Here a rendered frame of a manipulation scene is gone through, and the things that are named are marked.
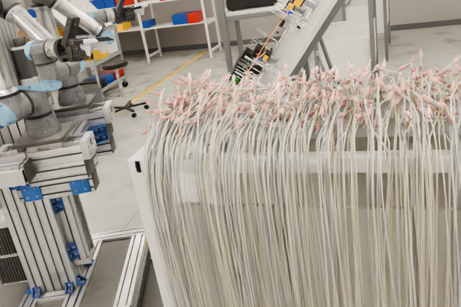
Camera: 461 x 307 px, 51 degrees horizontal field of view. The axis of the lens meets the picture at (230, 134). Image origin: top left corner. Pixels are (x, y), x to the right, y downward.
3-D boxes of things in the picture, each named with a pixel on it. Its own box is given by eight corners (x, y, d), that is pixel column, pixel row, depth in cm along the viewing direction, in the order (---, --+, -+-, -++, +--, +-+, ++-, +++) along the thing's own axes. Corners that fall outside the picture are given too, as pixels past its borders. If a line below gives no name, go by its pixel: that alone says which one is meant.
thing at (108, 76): (103, 102, 712) (85, 29, 674) (74, 105, 727) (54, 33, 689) (132, 83, 800) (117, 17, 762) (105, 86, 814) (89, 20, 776)
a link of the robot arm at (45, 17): (54, 84, 265) (25, -19, 246) (50, 80, 277) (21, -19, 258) (76, 79, 269) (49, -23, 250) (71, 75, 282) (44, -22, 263)
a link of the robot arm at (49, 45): (57, 38, 183) (41, 39, 176) (66, 37, 181) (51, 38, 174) (61, 57, 185) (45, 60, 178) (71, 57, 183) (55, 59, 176)
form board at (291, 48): (238, 114, 298) (235, 112, 298) (331, -40, 259) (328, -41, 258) (201, 214, 190) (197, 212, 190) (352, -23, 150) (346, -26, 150)
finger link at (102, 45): (118, 52, 178) (93, 54, 179) (115, 35, 176) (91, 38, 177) (115, 53, 175) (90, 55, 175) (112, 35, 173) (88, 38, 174)
